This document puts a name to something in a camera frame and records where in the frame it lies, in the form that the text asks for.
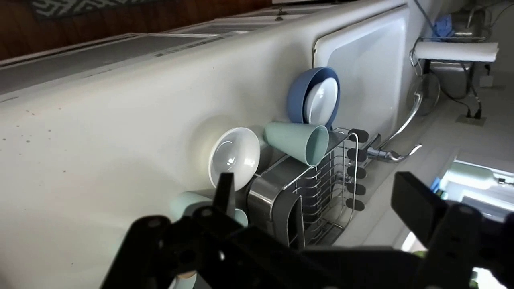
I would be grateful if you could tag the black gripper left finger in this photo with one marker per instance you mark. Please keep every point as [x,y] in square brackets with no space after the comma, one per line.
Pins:
[178,250]

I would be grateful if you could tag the stainless dish rack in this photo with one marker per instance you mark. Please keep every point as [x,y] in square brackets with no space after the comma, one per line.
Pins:
[300,197]

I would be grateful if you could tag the light blue plastic cup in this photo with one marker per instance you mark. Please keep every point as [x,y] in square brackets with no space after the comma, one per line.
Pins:
[187,202]
[292,140]

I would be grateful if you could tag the chrome faucet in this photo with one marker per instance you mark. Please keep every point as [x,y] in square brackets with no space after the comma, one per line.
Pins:
[404,120]

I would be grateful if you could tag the white paper towel roll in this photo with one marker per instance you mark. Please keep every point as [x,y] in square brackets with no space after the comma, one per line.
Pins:
[456,51]

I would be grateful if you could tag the white bowl inside blue bowl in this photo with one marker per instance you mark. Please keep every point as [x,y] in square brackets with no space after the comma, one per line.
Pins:
[322,101]

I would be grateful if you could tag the white kitchen sink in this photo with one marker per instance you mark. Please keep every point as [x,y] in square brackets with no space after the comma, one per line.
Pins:
[370,64]

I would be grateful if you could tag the small white bowl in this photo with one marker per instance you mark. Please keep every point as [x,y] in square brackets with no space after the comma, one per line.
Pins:
[235,157]

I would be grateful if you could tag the blue cloth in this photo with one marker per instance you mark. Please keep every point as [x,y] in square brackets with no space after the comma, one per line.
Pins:
[444,26]

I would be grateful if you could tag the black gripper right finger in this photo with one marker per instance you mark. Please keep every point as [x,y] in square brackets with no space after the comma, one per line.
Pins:
[467,246]

